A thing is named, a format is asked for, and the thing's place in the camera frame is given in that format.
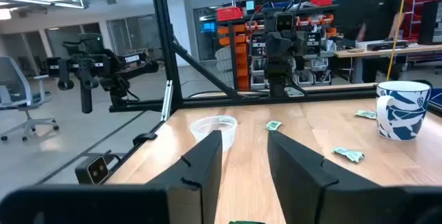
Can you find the shelving rack with orange bins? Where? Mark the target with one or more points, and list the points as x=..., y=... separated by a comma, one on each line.
x=241, y=54

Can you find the clear plastic container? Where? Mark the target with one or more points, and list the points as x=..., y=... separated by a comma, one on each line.
x=214, y=123

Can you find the flat black device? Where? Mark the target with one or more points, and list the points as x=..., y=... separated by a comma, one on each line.
x=386, y=45

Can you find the person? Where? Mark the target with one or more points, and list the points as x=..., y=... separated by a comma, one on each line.
x=381, y=13

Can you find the blue white patterned mug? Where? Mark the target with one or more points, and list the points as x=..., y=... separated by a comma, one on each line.
x=404, y=113

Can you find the green white wrapper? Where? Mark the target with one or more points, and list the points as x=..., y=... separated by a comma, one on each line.
x=273, y=125
x=366, y=114
x=348, y=154

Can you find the small black table camera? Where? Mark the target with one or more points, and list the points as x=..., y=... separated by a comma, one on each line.
x=95, y=170

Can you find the black aluminium table frame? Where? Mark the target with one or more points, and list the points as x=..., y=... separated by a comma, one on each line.
x=165, y=44

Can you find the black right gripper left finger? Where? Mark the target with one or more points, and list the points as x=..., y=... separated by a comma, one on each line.
x=200, y=168

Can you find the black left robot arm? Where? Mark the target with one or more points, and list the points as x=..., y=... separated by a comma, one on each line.
x=278, y=79

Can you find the black plastic clip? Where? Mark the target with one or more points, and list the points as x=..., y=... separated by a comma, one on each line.
x=145, y=138

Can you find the black background robot arm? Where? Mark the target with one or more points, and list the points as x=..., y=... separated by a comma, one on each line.
x=96, y=66

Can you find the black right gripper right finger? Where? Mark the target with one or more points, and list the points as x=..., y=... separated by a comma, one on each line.
x=297, y=182

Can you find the grey office chair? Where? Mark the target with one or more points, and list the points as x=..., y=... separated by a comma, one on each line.
x=15, y=89

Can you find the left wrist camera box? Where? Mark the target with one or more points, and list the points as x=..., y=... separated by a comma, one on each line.
x=285, y=21

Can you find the wooden workbench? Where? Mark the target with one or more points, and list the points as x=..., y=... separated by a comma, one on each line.
x=414, y=49

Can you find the silver metal bracket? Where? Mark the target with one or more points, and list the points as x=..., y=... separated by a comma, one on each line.
x=167, y=99

